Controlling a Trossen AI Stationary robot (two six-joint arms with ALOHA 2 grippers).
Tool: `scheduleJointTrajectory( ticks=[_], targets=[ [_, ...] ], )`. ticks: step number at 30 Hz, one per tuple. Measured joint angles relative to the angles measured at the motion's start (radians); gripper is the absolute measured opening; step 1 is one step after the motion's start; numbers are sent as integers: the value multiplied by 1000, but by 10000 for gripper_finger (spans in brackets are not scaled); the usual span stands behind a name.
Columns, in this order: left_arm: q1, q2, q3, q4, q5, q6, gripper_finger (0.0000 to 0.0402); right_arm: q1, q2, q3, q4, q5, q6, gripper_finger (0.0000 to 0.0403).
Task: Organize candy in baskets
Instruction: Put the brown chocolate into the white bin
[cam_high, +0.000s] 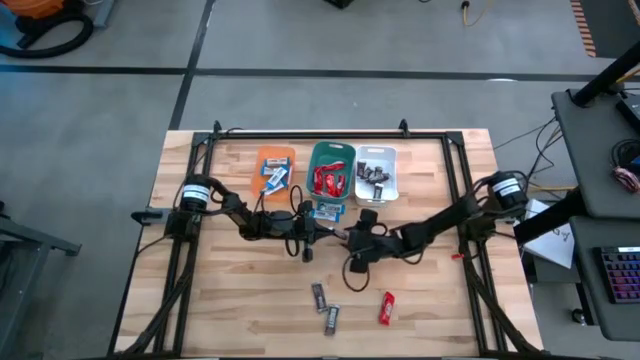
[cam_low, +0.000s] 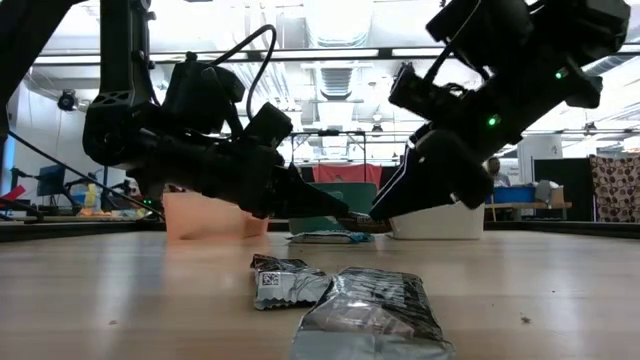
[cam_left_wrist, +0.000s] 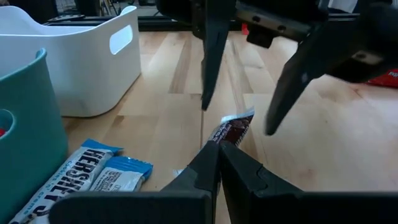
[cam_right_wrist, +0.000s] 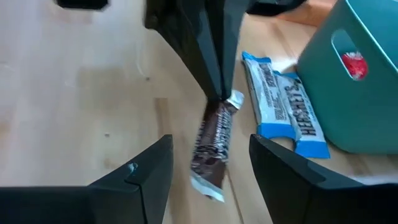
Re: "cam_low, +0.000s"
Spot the black background rig frame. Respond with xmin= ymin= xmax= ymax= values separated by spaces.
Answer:
xmin=291 ymin=128 xmax=370 ymax=169

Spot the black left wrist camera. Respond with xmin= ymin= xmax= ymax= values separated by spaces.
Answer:
xmin=241 ymin=101 xmax=295 ymax=151

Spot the grey bag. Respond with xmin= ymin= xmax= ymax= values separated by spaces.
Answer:
xmin=534 ymin=179 xmax=565 ymax=204

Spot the orange-red cloth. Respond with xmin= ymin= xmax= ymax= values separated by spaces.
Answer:
xmin=313 ymin=163 xmax=384 ymax=187

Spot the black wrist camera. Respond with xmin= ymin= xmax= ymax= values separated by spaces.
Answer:
xmin=241 ymin=101 xmax=295 ymax=151
xmin=388 ymin=62 xmax=469 ymax=124

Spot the blue storage bin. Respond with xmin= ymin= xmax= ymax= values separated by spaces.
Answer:
xmin=487 ymin=185 xmax=537 ymax=205

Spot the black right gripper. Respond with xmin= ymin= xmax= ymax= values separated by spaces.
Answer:
xmin=367 ymin=127 xmax=495 ymax=222

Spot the red object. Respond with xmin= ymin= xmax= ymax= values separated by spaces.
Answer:
xmin=0 ymin=184 xmax=26 ymax=202

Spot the black camera cable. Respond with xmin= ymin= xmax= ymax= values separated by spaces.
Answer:
xmin=208 ymin=23 xmax=279 ymax=121
xmin=423 ymin=0 xmax=482 ymax=84

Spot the black left camera cable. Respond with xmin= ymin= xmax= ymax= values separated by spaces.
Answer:
xmin=208 ymin=23 xmax=279 ymax=121

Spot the black panel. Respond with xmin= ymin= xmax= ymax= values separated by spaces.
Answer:
xmin=533 ymin=158 xmax=594 ymax=221

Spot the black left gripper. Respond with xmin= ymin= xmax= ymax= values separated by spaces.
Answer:
xmin=198 ymin=146 xmax=352 ymax=221

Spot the white pillar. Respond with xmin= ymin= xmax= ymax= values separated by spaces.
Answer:
xmin=517 ymin=134 xmax=564 ymax=181

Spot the black right camera cable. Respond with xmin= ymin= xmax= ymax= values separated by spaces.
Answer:
xmin=423 ymin=0 xmax=482 ymax=84

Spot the wooden bench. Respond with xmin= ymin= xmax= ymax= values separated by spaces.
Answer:
xmin=484 ymin=201 xmax=574 ymax=221

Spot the teal plastic basket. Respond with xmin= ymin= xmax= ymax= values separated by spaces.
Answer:
xmin=288 ymin=182 xmax=380 ymax=236

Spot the black ceiling camera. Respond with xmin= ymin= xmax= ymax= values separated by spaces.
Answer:
xmin=57 ymin=89 xmax=80 ymax=112

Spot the dark brown silver candy bar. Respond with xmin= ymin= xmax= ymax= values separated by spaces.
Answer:
xmin=249 ymin=253 xmax=332 ymax=312
xmin=344 ymin=211 xmax=394 ymax=235
xmin=289 ymin=266 xmax=457 ymax=360

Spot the silver ventilation duct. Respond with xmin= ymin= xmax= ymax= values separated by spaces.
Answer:
xmin=304 ymin=0 xmax=375 ymax=102

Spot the black aluminium table frame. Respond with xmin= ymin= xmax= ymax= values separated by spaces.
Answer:
xmin=0 ymin=127 xmax=640 ymax=242

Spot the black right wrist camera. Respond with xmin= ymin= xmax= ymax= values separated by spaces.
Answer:
xmin=388 ymin=62 xmax=469 ymax=124

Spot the brown polka-dot curtain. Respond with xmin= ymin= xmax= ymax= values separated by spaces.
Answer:
xmin=589 ymin=154 xmax=640 ymax=224

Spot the person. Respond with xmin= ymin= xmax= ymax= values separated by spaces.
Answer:
xmin=485 ymin=156 xmax=512 ymax=189

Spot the orange plastic basket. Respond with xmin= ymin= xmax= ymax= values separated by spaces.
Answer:
xmin=162 ymin=191 xmax=271 ymax=242

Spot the black computer monitor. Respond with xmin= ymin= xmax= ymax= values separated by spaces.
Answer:
xmin=37 ymin=163 xmax=67 ymax=197

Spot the black bar with light strips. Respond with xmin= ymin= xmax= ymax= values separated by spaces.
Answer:
xmin=34 ymin=45 xmax=640 ymax=65

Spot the white plastic basket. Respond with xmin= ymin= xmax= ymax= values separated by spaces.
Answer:
xmin=389 ymin=199 xmax=486 ymax=241

